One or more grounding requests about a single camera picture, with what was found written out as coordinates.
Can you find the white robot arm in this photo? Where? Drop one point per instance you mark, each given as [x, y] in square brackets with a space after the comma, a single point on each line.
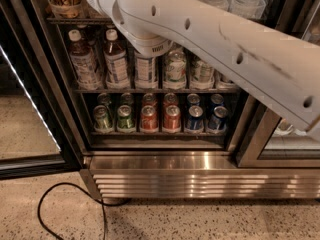
[279, 70]

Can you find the front left white green can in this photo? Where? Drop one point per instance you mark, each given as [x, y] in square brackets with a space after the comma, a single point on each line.
[175, 70]

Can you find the white green can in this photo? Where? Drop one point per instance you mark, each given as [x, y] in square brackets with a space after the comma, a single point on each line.
[175, 70]
[201, 74]

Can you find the front right white green can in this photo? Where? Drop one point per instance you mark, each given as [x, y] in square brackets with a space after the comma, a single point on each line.
[201, 74]

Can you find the front left red can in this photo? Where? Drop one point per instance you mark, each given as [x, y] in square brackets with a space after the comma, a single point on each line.
[149, 121]

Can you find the red can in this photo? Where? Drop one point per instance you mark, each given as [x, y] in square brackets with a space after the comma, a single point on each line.
[172, 119]
[149, 121]

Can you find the open glass fridge door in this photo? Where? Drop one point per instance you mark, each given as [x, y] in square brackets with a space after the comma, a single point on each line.
[36, 138]

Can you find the stainless steel fridge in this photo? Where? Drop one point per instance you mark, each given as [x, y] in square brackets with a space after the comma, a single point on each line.
[170, 165]

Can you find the front right red can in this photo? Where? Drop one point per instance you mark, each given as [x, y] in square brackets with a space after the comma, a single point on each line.
[172, 119]

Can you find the front left blue can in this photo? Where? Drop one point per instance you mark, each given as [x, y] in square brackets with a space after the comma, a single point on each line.
[194, 120]

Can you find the blue can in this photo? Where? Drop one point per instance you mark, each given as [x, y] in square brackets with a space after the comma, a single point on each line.
[194, 120]
[217, 119]

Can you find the front right blue can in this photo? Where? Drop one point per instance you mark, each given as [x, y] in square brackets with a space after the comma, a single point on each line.
[217, 119]

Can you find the right glass fridge door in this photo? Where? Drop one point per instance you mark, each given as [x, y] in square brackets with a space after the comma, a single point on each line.
[261, 149]

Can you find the left tea bottle white cap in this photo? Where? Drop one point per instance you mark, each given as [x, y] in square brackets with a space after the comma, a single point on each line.
[84, 62]

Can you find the tea bottle white cap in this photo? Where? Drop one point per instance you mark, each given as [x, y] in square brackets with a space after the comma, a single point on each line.
[84, 62]
[116, 60]
[145, 71]

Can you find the middle tea bottle white cap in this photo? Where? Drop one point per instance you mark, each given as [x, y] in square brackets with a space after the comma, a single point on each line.
[116, 60]

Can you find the right tea bottle white cap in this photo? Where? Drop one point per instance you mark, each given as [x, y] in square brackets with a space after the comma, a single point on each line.
[145, 71]

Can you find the right clear water bottle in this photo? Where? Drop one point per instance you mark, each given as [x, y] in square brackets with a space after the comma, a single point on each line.
[250, 9]

